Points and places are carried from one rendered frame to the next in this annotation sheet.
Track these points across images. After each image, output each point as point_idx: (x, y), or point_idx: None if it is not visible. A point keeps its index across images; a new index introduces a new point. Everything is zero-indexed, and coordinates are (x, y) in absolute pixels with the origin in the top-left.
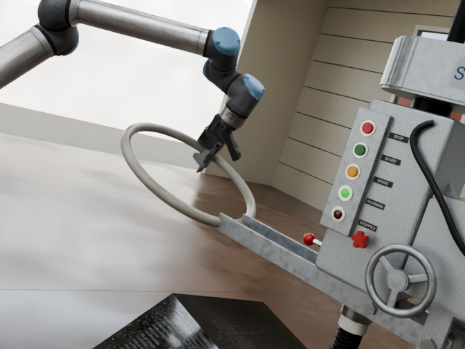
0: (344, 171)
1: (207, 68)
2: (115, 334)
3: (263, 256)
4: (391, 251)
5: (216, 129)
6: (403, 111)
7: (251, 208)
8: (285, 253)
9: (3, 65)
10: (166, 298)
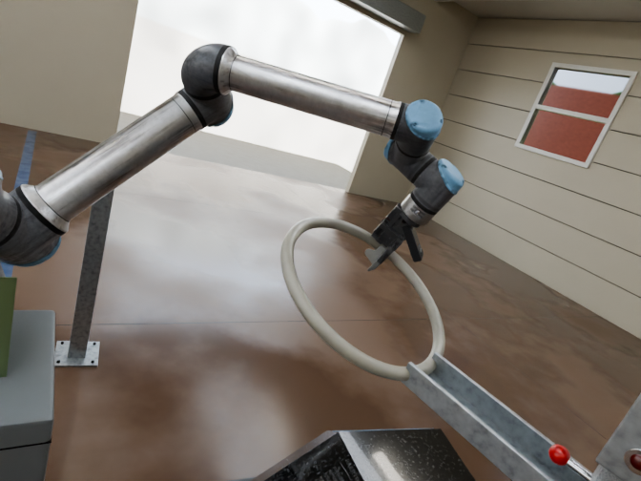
0: None
1: (391, 149)
2: (270, 480)
3: (474, 445)
4: None
5: (395, 223)
6: None
7: (440, 333)
8: (511, 455)
9: (140, 144)
10: (331, 439)
